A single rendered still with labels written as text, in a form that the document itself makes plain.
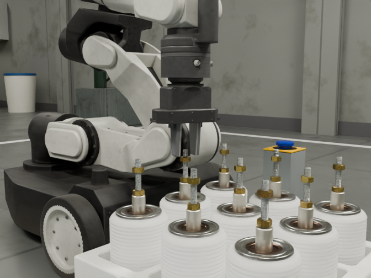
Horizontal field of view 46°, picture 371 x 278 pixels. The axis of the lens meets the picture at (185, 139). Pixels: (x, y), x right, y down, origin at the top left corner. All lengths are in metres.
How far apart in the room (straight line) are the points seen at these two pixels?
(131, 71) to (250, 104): 3.26
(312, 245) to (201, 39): 0.36
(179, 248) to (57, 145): 0.83
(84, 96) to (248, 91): 1.67
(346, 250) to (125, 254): 0.35
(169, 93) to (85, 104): 3.85
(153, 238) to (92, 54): 0.67
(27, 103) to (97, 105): 2.46
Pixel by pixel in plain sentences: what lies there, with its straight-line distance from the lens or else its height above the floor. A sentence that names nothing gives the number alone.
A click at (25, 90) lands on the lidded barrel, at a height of 0.33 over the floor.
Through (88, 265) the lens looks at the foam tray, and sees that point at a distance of 0.73.
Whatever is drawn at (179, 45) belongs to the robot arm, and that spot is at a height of 0.52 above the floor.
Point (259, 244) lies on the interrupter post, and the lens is 0.57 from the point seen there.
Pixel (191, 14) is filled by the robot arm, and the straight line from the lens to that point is 0.75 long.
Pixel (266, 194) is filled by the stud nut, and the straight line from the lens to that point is 0.55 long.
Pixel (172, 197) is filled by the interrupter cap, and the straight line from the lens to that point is 0.80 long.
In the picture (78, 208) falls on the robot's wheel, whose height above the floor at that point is 0.18.
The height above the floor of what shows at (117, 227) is 0.24.
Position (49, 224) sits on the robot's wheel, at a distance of 1.12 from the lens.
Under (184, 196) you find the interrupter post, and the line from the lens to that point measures 0.79.
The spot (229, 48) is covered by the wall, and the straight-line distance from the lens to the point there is 4.48.
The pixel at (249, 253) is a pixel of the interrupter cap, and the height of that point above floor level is 0.25.
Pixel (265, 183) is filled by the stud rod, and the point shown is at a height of 0.34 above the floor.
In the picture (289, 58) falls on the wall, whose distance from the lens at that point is 4.14.
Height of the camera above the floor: 0.47
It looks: 8 degrees down
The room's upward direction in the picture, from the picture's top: straight up
